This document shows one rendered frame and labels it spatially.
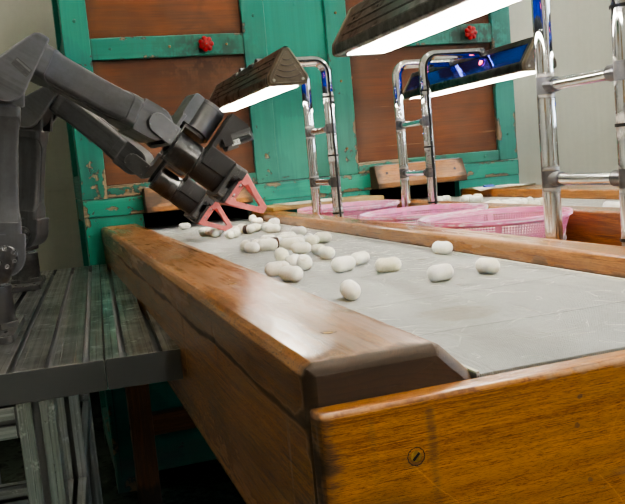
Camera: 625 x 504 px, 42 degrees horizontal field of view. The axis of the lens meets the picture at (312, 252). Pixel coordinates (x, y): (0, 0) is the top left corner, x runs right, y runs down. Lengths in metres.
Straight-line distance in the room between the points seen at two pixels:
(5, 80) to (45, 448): 0.55
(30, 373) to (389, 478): 0.62
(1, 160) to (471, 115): 1.67
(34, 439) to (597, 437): 0.70
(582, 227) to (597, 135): 2.31
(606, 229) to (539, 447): 0.91
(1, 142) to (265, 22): 1.25
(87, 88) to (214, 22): 1.06
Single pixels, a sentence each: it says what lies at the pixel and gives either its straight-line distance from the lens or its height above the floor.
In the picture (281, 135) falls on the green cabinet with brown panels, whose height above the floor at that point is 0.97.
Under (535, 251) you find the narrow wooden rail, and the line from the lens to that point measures 1.03.
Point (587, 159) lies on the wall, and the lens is 3.77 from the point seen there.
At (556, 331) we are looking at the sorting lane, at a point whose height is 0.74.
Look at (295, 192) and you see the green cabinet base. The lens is 2.39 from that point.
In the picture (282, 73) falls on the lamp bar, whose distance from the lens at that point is 1.58.
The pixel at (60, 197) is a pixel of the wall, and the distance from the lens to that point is 3.14.
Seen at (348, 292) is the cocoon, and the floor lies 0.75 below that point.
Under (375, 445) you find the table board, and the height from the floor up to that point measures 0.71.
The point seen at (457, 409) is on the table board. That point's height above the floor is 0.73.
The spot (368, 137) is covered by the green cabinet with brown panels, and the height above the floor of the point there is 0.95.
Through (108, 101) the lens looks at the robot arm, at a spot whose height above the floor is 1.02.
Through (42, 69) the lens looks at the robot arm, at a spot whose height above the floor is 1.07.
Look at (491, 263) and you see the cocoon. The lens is 0.97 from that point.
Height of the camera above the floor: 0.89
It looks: 6 degrees down
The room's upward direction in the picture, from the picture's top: 5 degrees counter-clockwise
